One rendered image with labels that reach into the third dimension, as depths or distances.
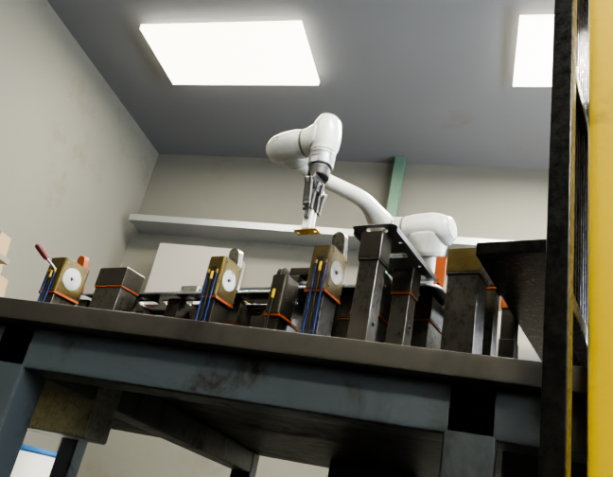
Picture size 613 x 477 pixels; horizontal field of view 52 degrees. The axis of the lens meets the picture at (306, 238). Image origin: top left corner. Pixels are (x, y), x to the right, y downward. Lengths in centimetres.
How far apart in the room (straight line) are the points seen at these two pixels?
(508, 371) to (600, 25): 64
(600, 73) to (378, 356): 61
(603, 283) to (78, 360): 90
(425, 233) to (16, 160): 321
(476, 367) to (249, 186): 496
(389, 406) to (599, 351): 32
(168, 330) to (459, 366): 50
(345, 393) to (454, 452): 19
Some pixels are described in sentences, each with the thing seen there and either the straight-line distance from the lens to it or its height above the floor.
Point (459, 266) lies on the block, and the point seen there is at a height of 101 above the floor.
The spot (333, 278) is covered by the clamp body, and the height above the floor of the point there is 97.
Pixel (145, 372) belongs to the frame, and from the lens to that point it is 119.
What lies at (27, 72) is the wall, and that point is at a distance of 498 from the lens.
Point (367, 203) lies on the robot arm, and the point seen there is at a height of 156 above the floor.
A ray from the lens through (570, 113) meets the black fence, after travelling 102.
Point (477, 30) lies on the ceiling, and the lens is 440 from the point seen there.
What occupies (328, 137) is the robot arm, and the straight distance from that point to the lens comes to 215.
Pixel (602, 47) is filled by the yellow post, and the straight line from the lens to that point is 126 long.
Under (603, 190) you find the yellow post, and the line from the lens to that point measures 108.
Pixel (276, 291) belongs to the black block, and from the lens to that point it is 162.
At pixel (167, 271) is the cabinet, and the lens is 535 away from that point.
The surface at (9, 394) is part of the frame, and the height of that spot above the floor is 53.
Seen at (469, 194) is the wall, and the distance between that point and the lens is 547.
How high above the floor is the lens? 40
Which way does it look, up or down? 25 degrees up
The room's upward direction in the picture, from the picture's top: 12 degrees clockwise
